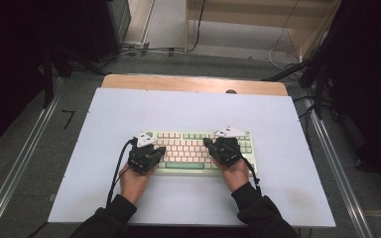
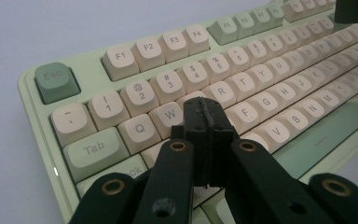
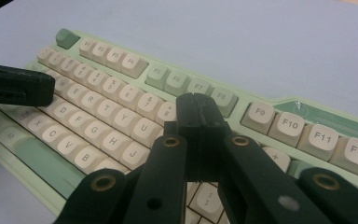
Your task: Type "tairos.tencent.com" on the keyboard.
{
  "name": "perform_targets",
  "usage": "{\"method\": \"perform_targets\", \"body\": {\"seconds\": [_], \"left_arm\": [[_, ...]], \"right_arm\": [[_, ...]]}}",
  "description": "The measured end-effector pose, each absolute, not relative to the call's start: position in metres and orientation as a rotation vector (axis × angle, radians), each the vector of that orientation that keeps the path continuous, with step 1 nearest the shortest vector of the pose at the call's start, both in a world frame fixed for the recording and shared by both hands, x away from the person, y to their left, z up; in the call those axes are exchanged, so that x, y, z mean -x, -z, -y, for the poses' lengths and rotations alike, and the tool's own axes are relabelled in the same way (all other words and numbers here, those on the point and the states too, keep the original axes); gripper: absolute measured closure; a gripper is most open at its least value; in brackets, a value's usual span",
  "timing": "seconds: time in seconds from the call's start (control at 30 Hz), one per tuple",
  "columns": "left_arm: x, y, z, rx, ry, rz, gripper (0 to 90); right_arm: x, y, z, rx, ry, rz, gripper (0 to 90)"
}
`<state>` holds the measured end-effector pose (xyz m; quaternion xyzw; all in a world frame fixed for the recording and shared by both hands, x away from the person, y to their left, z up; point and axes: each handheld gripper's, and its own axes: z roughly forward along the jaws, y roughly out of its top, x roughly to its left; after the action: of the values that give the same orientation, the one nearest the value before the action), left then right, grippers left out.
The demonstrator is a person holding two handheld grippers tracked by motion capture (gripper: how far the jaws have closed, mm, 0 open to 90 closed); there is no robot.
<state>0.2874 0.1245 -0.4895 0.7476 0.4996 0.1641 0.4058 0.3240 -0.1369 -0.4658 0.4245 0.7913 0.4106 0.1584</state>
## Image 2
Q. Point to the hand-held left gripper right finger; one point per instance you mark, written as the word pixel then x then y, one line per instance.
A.
pixel 261 180

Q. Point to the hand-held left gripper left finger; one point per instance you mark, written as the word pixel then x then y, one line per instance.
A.
pixel 167 174

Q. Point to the green and cream keyboard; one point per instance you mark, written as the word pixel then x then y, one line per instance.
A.
pixel 112 56

